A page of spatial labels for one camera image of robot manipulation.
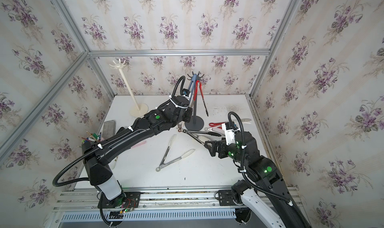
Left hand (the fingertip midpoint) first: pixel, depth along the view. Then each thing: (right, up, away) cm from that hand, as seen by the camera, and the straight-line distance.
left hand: (189, 107), depth 75 cm
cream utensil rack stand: (-39, -2, +35) cm, 53 cm away
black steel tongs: (0, -16, +18) cm, 24 cm away
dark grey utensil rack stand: (+5, -11, +28) cm, 30 cm away
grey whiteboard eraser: (-53, -14, +20) cm, 59 cm away
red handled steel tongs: (+3, +8, +1) cm, 8 cm away
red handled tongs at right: (+15, -12, +27) cm, 33 cm away
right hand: (+13, -16, -8) cm, 22 cm away
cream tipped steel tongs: (-15, -33, +9) cm, 37 cm away
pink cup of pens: (-55, -17, +9) cm, 59 cm away
